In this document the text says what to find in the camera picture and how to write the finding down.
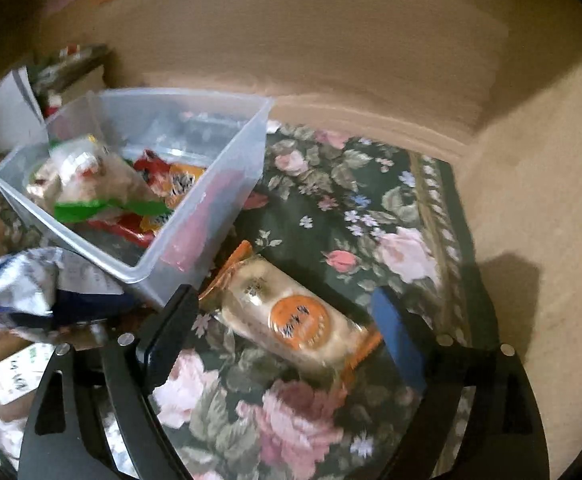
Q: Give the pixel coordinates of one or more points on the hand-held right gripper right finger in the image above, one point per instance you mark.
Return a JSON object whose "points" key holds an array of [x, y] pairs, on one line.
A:
{"points": [[396, 335]]}

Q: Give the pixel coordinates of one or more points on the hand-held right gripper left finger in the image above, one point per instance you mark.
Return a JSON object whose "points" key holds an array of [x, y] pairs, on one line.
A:
{"points": [[171, 330]]}

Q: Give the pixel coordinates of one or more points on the orange rice cracker packet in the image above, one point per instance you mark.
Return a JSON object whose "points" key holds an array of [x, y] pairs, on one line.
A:
{"points": [[271, 300]]}

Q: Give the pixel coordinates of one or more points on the clear plastic container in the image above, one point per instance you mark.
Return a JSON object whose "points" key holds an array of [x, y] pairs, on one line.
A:
{"points": [[211, 200]]}

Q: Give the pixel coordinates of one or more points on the red and orange snack packet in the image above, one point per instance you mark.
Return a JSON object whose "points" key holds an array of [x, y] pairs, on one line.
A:
{"points": [[181, 180]]}

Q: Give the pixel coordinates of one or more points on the floral tablecloth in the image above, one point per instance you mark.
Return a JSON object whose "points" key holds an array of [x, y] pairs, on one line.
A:
{"points": [[321, 200]]}

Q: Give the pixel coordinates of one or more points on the silver and blue snack bag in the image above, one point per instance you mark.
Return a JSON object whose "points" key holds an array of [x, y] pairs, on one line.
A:
{"points": [[16, 280]]}

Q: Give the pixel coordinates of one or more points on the white and green packet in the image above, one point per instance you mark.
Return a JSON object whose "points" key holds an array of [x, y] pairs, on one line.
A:
{"points": [[11, 370]]}

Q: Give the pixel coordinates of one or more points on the green-edged clear snack packet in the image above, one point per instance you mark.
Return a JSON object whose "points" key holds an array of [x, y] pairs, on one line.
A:
{"points": [[96, 175]]}

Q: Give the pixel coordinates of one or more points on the white paper box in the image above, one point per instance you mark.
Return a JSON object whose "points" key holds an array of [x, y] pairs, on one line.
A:
{"points": [[11, 110]]}

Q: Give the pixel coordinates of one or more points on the dark printed packet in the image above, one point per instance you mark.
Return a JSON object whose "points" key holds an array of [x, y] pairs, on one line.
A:
{"points": [[71, 75]]}

